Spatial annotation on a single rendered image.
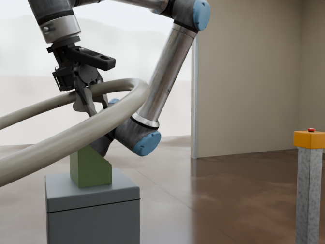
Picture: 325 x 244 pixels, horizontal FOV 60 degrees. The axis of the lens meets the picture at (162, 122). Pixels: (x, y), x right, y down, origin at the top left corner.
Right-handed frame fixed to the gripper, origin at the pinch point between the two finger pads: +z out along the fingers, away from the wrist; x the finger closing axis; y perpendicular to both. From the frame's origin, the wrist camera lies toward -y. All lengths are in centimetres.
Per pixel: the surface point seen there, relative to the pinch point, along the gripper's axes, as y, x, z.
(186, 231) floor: 65, -134, 167
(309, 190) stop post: -45, -76, 84
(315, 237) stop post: -44, -70, 110
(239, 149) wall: 87, -532, 297
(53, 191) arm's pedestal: 54, -17, 34
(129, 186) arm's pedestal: 28, -35, 46
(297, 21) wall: -84, -751, 76
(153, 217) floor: 107, -152, 164
